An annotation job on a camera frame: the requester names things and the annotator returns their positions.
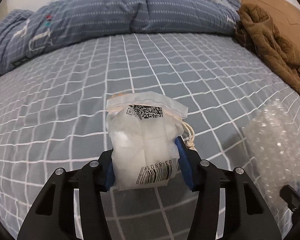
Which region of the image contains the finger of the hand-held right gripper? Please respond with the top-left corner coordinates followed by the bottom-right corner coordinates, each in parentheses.
top-left (279, 184), bottom-right (300, 220)

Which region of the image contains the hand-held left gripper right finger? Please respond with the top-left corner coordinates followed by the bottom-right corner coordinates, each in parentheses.
top-left (175, 137), bottom-right (283, 240)

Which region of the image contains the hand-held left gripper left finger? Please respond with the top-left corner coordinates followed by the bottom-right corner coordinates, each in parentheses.
top-left (17, 150), bottom-right (115, 240)

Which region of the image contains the white drawstring pouch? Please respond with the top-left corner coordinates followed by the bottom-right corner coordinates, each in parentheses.
top-left (106, 91), bottom-right (195, 190)

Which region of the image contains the clear plastic bag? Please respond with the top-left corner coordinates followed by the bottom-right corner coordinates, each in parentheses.
top-left (241, 100), bottom-right (300, 205)

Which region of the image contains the grey checked bed sheet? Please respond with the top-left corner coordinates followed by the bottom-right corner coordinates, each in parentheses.
top-left (0, 32), bottom-right (300, 240)

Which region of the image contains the brown padded jacket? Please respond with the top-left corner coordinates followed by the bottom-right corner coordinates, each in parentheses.
top-left (235, 4), bottom-right (300, 105)

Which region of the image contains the blue striped quilt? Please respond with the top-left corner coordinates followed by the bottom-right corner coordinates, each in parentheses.
top-left (0, 0), bottom-right (242, 74)

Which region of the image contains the wooden headboard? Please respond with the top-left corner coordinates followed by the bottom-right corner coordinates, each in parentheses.
top-left (242, 0), bottom-right (300, 75)

